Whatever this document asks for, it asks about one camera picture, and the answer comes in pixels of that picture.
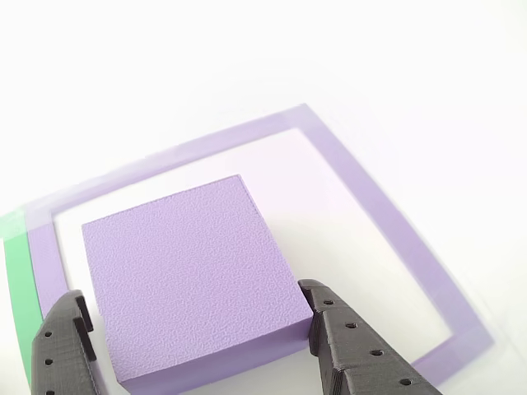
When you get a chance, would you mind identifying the purple block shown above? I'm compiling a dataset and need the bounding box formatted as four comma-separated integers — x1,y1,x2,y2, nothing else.
81,174,314,395

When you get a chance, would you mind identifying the green tape square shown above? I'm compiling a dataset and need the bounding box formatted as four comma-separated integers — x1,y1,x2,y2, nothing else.
0,211,44,383

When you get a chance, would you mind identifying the purple tape square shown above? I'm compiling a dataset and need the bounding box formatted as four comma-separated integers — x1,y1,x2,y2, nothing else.
24,102,497,395

